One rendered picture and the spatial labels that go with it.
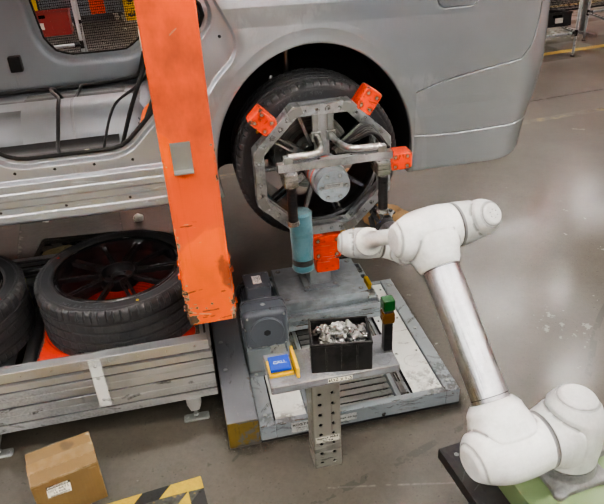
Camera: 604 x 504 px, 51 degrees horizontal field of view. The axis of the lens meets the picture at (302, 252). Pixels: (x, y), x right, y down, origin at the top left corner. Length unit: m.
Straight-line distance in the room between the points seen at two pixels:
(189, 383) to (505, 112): 1.69
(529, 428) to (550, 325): 1.46
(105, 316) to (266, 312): 0.60
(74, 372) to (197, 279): 0.62
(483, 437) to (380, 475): 0.76
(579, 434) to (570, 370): 1.15
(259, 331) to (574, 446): 1.22
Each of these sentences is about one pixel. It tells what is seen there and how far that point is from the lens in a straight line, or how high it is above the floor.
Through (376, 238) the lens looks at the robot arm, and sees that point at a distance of 2.18.
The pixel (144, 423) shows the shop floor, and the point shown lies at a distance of 2.68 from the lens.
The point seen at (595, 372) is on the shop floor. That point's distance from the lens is 2.95.
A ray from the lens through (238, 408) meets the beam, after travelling 2.46.
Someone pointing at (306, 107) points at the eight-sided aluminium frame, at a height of 1.11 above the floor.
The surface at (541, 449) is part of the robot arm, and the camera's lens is 1.75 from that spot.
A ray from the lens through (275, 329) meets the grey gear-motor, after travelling 2.48.
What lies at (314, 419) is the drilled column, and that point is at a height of 0.24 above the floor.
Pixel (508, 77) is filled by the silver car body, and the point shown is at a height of 1.10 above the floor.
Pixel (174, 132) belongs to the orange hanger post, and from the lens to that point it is 1.91.
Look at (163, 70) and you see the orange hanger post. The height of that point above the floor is 1.40.
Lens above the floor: 1.83
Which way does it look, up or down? 30 degrees down
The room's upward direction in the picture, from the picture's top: 3 degrees counter-clockwise
